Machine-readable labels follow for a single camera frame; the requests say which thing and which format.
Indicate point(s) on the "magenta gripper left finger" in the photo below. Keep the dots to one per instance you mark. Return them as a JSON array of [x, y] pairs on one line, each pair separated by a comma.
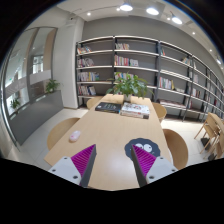
[[78, 168]]

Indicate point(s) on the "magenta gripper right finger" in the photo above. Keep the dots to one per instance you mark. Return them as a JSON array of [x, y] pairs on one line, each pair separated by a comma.
[[149, 168]]

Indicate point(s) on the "dark cartoon mouse pad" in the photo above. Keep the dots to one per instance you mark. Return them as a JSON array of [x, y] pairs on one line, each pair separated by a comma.
[[145, 144]]

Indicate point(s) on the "pink white computer mouse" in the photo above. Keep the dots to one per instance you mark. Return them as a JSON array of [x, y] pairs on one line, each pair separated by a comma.
[[74, 136]]

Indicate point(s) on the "wooden chair front right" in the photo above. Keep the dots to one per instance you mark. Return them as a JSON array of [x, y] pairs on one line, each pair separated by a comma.
[[177, 147]]

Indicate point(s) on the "wooden chair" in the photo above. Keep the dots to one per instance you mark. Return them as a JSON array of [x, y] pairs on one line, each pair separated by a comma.
[[91, 102], [59, 130], [160, 111], [177, 147]]

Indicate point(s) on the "wooden chair front left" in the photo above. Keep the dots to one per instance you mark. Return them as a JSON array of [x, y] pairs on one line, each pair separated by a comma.
[[59, 130]]

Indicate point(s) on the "wooden chair back right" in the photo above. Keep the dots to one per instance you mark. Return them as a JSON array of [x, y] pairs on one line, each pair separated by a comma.
[[160, 111]]

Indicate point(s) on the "white book stack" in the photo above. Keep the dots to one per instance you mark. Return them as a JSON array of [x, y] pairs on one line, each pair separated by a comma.
[[135, 110]]

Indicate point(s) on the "wooden chair back left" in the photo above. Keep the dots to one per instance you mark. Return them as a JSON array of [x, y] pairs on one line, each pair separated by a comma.
[[91, 102]]

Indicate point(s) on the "black book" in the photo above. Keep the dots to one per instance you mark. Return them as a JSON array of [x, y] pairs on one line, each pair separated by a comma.
[[108, 107]]

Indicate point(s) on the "wooden chairs far right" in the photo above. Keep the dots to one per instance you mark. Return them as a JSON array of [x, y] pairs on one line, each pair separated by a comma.
[[214, 128]]

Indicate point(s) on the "green potted plant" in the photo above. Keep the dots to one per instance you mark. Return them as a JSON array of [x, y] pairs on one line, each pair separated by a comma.
[[128, 86]]

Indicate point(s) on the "potted plant by window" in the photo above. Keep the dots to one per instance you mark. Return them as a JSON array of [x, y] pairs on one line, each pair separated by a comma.
[[52, 85]]

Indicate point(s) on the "grey bookshelf with books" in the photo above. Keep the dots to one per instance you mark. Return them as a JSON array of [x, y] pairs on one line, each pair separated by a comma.
[[185, 85]]

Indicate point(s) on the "small plant left window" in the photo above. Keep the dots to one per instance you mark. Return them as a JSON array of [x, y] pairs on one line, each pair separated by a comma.
[[14, 104]]

